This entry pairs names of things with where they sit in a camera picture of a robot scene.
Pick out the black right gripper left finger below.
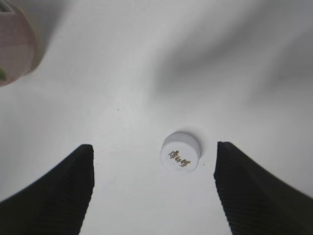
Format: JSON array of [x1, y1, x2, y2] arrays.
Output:
[[0, 144, 94, 235]]

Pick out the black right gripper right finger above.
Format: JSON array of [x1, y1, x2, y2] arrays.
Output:
[[214, 141, 313, 235]]

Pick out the white bottle cap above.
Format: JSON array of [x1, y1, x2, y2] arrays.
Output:
[[160, 132, 201, 173]]

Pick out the pink peach tea bottle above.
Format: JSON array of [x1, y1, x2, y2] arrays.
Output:
[[0, 0, 37, 87]]

